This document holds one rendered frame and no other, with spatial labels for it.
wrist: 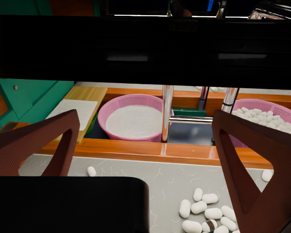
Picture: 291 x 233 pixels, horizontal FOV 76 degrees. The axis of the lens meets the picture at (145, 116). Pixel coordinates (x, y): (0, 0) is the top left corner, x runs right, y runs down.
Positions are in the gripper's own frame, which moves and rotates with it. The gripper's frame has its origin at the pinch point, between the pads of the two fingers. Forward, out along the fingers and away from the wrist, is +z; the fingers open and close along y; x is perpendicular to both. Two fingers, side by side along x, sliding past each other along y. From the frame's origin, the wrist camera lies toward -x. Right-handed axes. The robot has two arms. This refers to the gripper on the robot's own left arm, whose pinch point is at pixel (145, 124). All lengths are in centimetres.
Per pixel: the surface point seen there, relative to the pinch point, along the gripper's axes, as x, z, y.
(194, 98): 31, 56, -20
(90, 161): 32.9, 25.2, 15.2
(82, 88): 29, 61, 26
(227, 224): 31.6, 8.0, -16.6
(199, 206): 31.1, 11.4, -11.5
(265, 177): 31.4, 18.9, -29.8
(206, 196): 31.0, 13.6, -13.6
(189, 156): 30.4, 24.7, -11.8
